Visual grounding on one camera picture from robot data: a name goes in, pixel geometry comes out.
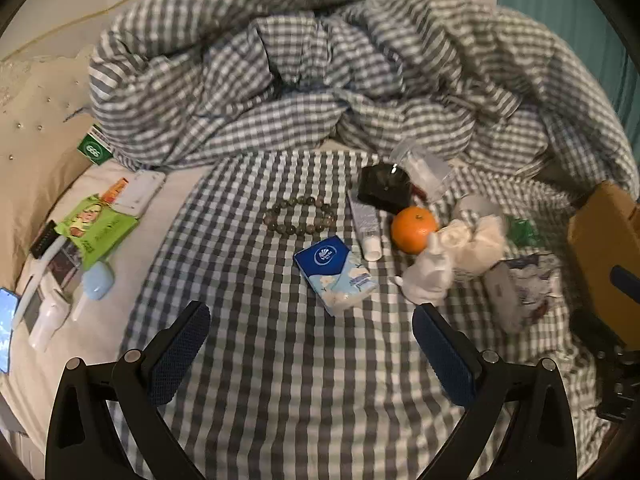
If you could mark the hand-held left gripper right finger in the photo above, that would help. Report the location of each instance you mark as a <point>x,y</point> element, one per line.
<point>445,355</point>

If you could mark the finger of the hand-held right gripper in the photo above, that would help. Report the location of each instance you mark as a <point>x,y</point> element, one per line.
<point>627,284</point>
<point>597,330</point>

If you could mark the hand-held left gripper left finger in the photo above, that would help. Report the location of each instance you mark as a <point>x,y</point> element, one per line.
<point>182,345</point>

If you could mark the brown cardboard box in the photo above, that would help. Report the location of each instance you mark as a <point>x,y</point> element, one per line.
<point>600,240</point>

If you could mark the white plush toy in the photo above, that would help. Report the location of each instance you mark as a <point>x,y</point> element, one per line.
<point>430,275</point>

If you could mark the clear tissue pack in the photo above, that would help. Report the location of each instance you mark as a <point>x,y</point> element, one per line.
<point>520,290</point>

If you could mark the green candy wrapper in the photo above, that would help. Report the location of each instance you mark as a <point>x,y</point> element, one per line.
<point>520,232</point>

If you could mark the orange tangerine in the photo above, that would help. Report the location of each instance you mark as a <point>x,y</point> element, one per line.
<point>412,230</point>

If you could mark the blue tissue packet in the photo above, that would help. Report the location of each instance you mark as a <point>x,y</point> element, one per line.
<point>330,270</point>

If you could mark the white squeeze tube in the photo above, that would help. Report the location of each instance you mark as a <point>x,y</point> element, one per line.
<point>364,220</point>

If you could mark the black square box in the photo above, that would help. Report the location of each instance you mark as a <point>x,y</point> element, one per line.
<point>382,187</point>

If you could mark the clear plastic swab box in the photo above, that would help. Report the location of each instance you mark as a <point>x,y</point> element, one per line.
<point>425,167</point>

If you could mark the light blue earbuds case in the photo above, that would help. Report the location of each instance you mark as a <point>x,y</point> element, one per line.
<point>97,280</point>

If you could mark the white mattress cover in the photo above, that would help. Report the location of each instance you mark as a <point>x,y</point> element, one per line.
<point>155,240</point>

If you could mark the grey white checked bed sheet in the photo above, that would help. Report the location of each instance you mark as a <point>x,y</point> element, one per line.
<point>300,385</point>

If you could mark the green snack packet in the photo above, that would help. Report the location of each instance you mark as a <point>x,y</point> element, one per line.
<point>95,230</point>

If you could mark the white rectangular case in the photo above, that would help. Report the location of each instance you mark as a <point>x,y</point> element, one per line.
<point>140,190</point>

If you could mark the small orange packet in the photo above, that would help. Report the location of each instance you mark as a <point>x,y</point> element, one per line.
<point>115,191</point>

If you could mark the black comb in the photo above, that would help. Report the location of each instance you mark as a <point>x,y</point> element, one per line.
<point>45,240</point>

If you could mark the smartphone with lit screen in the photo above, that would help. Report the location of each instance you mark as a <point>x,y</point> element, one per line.
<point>7,330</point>

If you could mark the green white label packet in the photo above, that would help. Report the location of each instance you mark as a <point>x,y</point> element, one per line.
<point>95,150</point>

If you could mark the beige pillow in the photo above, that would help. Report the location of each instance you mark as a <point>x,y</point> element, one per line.
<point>35,135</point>

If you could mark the grey white checked blanket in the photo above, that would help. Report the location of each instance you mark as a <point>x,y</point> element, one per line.
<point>250,85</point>

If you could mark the teal curtain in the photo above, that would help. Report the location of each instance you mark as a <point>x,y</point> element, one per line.
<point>560,0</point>

